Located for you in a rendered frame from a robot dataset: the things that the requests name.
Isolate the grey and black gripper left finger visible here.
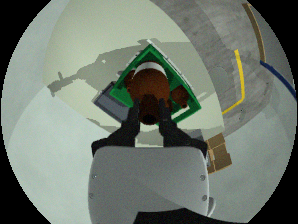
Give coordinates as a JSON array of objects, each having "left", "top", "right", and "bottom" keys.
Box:
[{"left": 91, "top": 98, "right": 141, "bottom": 157}]

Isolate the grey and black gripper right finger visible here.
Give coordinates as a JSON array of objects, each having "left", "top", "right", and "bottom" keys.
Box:
[{"left": 158, "top": 98, "right": 208, "bottom": 159}]

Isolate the brown glass bottle with white label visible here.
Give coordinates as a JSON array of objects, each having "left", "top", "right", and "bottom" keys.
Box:
[{"left": 129, "top": 60, "right": 170, "bottom": 125}]

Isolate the green plastic crate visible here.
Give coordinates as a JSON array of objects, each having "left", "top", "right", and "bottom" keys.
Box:
[{"left": 109, "top": 44, "right": 202, "bottom": 124}]

